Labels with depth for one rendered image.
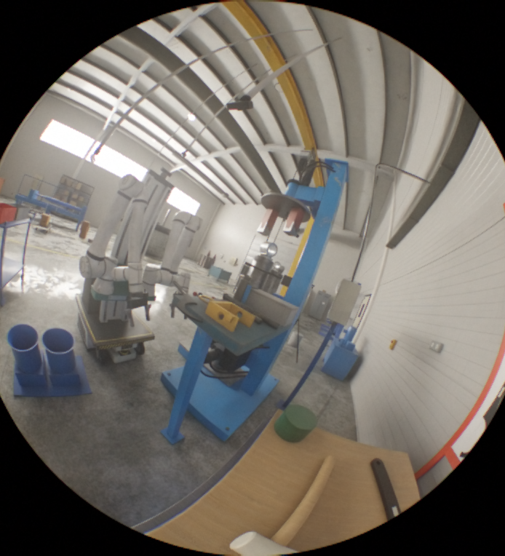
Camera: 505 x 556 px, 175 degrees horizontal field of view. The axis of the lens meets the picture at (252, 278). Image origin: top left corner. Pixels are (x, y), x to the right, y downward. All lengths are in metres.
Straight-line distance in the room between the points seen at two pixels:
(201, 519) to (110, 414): 1.23
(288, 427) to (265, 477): 0.15
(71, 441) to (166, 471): 0.63
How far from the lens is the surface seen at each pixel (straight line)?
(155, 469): 1.34
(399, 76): 5.86
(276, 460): 0.46
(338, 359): 3.51
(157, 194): 1.71
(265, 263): 1.61
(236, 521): 0.38
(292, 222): 1.61
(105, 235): 1.20
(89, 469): 1.36
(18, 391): 1.72
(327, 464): 0.49
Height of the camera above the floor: 1.30
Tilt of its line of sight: 2 degrees down
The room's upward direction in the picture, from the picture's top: 23 degrees clockwise
